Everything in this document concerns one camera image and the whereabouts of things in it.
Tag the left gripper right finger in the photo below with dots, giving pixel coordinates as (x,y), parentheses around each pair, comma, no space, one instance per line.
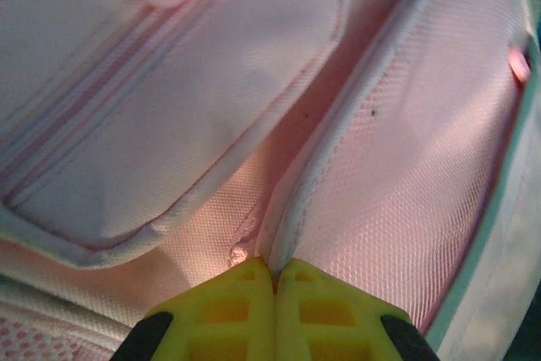
(329,327)

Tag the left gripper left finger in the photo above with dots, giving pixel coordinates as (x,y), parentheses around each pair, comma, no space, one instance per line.
(220,327)

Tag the pink school backpack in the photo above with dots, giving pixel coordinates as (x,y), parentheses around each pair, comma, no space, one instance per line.
(211,82)

